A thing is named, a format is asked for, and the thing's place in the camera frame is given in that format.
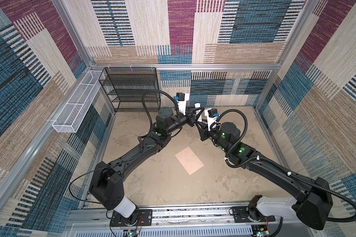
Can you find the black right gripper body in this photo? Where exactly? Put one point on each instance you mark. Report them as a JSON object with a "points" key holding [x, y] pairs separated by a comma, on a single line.
{"points": [[214, 134]]}

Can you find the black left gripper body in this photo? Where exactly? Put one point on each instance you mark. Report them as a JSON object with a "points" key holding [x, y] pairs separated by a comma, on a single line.
{"points": [[189, 119]]}

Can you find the white glue stick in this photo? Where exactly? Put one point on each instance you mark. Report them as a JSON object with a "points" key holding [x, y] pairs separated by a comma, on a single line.
{"points": [[198, 112]]}

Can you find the pink envelope with flap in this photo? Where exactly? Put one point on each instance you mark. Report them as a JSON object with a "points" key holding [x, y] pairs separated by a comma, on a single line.
{"points": [[189, 160]]}

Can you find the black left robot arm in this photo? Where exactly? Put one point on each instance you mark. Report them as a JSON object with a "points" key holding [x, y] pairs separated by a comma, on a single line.
{"points": [[107, 180]]}

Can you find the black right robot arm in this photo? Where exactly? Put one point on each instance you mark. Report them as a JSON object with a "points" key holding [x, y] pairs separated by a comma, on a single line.
{"points": [[313, 200]]}

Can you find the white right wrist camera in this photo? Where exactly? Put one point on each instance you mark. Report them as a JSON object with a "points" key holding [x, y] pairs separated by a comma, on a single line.
{"points": [[212, 118]]}

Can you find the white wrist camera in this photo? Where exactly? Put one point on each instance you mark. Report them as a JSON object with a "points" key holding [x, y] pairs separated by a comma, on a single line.
{"points": [[212, 118], [182, 99]]}

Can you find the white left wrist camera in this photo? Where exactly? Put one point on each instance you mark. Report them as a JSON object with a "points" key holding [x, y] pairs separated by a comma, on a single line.
{"points": [[182, 99]]}

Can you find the black wire shelf rack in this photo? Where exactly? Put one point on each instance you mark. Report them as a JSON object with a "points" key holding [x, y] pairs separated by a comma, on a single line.
{"points": [[124, 87]]}

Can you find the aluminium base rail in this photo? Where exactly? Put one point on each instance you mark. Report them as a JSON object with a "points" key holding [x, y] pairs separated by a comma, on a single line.
{"points": [[184, 220]]}

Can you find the white wire mesh basket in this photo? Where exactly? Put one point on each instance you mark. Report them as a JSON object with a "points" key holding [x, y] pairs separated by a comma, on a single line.
{"points": [[76, 108]]}

